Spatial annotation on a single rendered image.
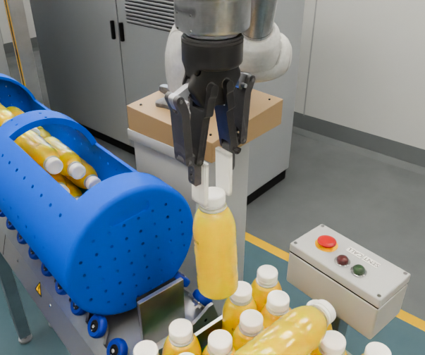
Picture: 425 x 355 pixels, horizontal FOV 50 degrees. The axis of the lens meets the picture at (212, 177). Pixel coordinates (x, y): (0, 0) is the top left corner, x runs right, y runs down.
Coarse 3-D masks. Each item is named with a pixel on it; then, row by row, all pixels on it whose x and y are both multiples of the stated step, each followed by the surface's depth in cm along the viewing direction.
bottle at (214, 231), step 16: (224, 208) 66; (192, 224) 69; (208, 224) 66; (224, 224) 66; (208, 240) 66; (224, 240) 67; (208, 256) 68; (224, 256) 68; (208, 272) 69; (224, 272) 69; (208, 288) 71; (224, 288) 71
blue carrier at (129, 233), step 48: (0, 96) 144; (0, 144) 104; (96, 144) 119; (0, 192) 100; (48, 192) 87; (96, 192) 81; (144, 192) 83; (48, 240) 83; (96, 240) 80; (144, 240) 88; (96, 288) 85; (144, 288) 93
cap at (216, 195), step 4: (212, 188) 67; (216, 188) 67; (220, 188) 67; (212, 192) 66; (216, 192) 66; (220, 192) 66; (224, 192) 66; (212, 196) 65; (216, 196) 65; (220, 196) 65; (224, 196) 66; (212, 200) 65; (216, 200) 65; (220, 200) 65; (224, 200) 66; (208, 204) 65; (212, 204) 65; (216, 204) 65; (220, 204) 65; (224, 204) 66; (204, 208) 66; (208, 208) 65; (212, 208) 65; (216, 208) 66
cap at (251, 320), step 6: (246, 312) 77; (252, 312) 77; (258, 312) 77; (240, 318) 76; (246, 318) 76; (252, 318) 76; (258, 318) 76; (240, 324) 76; (246, 324) 75; (252, 324) 75; (258, 324) 75; (246, 330) 75; (252, 330) 75; (258, 330) 75
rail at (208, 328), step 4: (220, 316) 89; (216, 320) 88; (220, 320) 88; (208, 324) 87; (212, 324) 87; (216, 324) 88; (220, 324) 89; (204, 328) 86; (208, 328) 87; (212, 328) 88; (216, 328) 89; (220, 328) 89; (196, 332) 86; (200, 332) 86; (204, 332) 86; (208, 332) 87; (196, 336) 85; (200, 336) 86; (204, 336) 87; (208, 336) 88; (200, 340) 86; (204, 340) 88
